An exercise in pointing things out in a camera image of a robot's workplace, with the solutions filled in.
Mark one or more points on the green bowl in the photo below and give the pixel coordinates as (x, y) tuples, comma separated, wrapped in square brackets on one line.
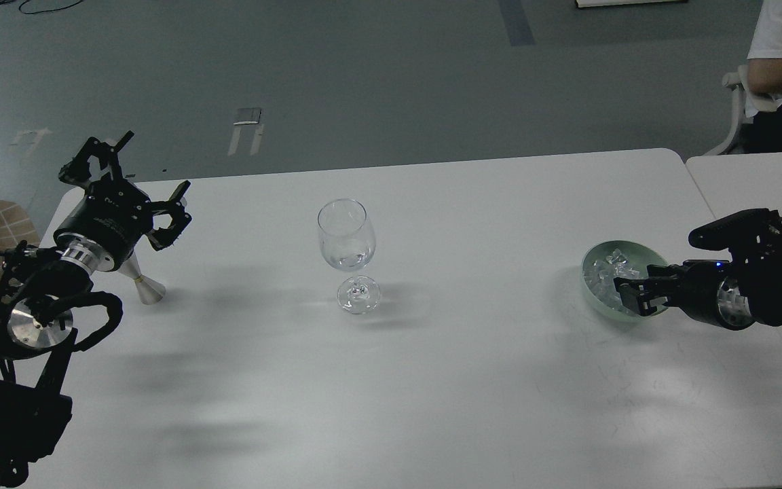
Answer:
[(640, 256)]

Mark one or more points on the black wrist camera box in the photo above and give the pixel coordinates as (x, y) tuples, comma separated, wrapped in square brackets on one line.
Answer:
[(740, 229)]

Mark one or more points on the clear wine glass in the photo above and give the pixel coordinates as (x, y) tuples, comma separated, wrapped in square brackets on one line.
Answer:
[(347, 242)]

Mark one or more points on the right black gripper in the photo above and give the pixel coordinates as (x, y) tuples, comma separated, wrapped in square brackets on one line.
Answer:
[(705, 290)]

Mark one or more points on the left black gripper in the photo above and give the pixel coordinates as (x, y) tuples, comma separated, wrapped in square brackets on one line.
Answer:
[(114, 213)]

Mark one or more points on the steel double jigger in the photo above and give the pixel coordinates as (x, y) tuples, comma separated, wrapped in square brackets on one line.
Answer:
[(148, 290)]

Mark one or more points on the white office chair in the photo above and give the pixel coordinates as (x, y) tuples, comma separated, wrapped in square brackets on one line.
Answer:
[(739, 85)]

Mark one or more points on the pile of ice cubes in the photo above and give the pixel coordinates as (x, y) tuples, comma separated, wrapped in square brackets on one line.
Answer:
[(598, 275)]

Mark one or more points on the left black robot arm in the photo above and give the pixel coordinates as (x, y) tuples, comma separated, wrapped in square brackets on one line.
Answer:
[(49, 309)]

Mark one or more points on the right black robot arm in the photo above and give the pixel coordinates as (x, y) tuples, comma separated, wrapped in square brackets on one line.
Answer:
[(758, 270)]

